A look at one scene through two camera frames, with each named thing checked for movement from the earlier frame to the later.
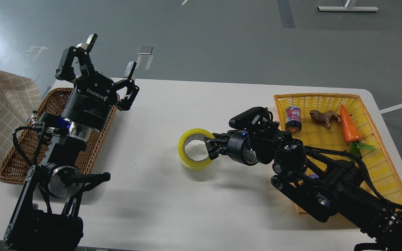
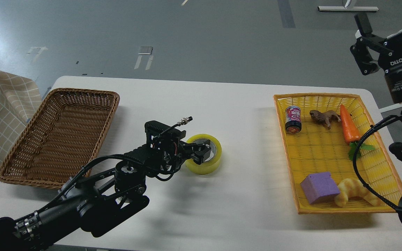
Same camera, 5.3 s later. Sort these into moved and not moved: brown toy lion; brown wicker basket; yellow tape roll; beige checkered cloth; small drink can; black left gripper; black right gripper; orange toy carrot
Moved: yellow tape roll; black right gripper; black left gripper
Not moved: beige checkered cloth; orange toy carrot; brown wicker basket; brown toy lion; small drink can
